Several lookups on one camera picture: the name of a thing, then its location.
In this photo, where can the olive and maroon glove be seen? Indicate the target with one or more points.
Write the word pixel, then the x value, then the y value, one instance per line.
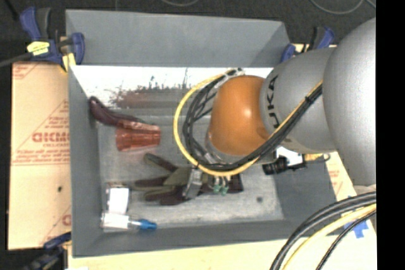
pixel 164 180

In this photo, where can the red-brown ribbed cup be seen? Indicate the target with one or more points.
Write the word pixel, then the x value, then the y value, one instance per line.
pixel 136 137

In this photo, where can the black cylinder on white bracket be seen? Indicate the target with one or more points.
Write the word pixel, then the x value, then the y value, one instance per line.
pixel 278 165

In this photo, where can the small white box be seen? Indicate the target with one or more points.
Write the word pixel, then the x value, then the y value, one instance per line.
pixel 118 200

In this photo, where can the white bottle with blue cap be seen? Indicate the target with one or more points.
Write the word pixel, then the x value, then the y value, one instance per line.
pixel 117 221

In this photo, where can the grey metal bin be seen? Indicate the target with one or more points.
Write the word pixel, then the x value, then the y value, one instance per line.
pixel 177 41

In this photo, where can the brown cardboard board red print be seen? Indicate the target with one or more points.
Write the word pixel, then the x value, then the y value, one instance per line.
pixel 38 136

